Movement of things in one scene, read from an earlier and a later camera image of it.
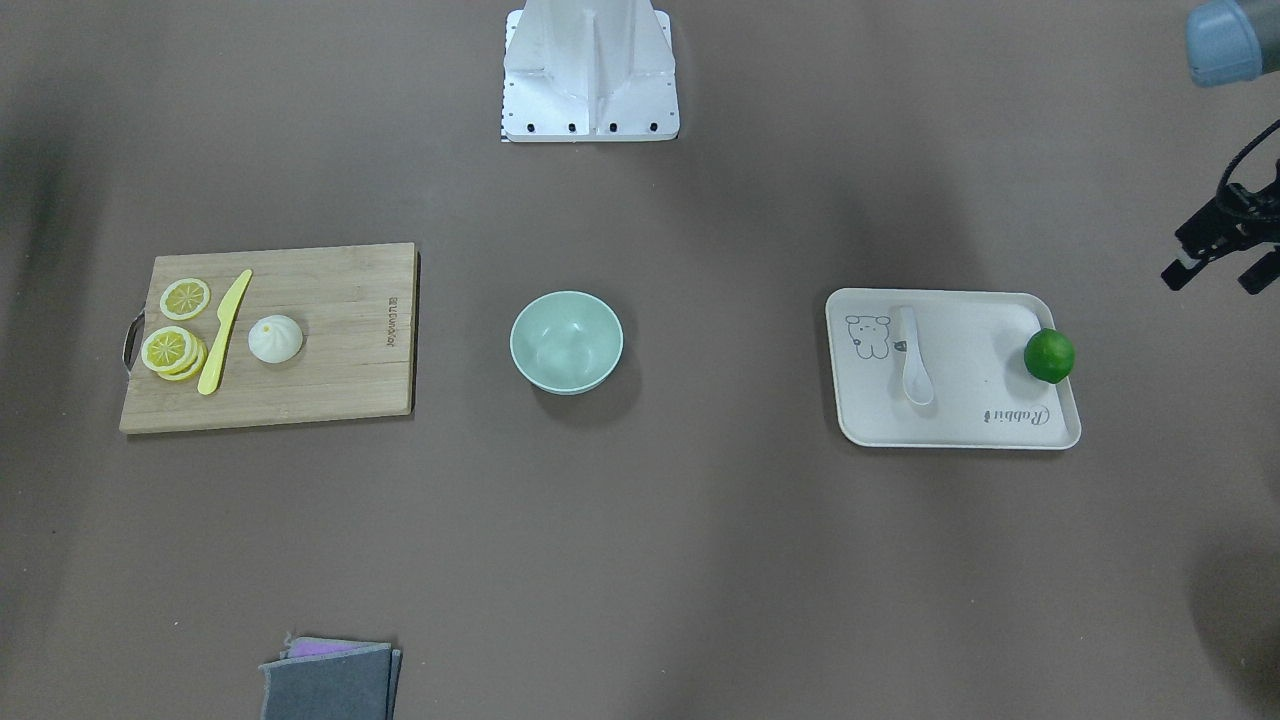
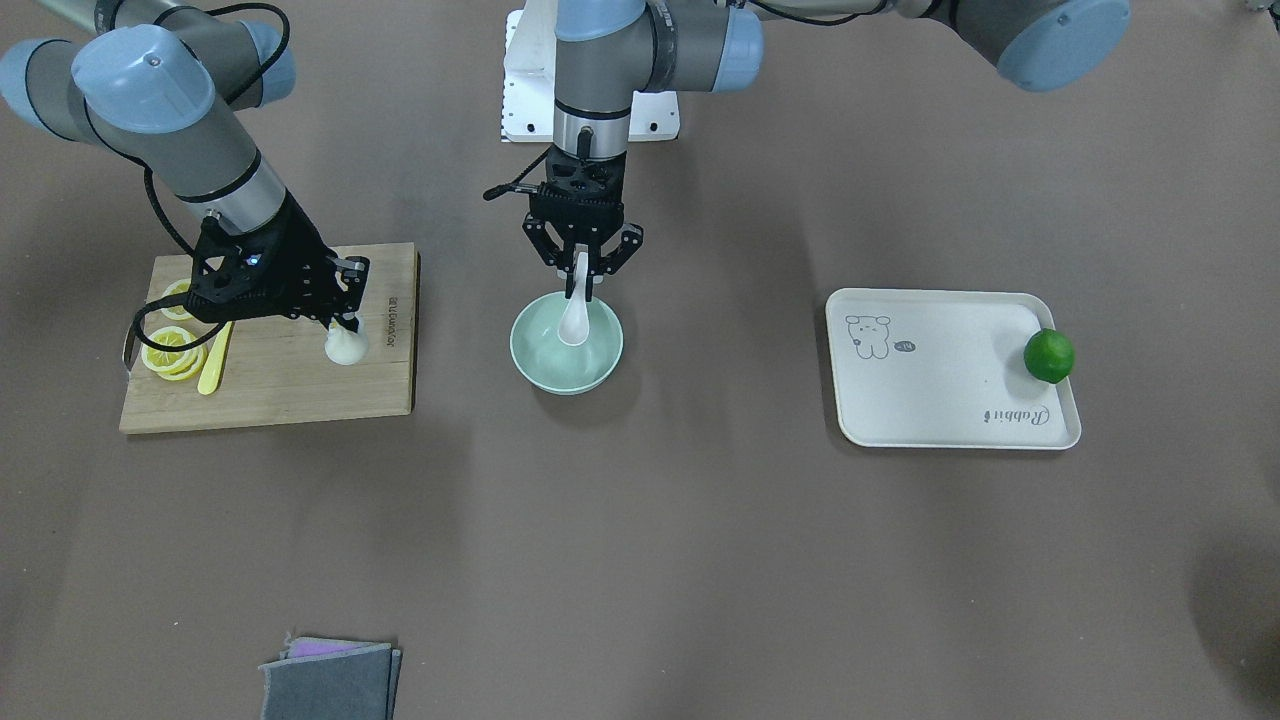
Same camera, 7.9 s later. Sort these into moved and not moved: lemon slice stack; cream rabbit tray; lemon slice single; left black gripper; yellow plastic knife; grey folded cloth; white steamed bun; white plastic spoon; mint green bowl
Moved: white plastic spoon; left black gripper; white steamed bun
Not moved: lemon slice stack; cream rabbit tray; lemon slice single; yellow plastic knife; mint green bowl; grey folded cloth
